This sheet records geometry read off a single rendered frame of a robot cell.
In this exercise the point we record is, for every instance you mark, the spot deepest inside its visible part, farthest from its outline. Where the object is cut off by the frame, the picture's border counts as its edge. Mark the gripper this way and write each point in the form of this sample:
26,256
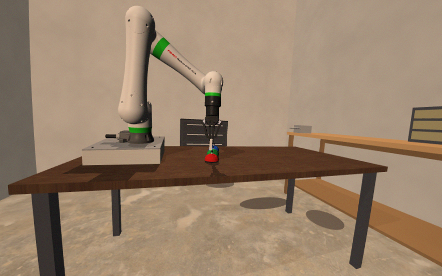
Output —
212,117

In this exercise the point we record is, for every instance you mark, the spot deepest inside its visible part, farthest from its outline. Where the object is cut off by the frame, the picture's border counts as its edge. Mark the green bell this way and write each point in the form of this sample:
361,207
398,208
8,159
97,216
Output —
214,151

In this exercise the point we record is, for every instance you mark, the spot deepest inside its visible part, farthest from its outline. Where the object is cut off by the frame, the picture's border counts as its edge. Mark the red bell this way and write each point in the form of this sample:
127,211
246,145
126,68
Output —
211,158

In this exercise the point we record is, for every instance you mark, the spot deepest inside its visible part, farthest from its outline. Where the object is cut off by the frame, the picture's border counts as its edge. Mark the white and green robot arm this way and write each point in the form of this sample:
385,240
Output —
140,26

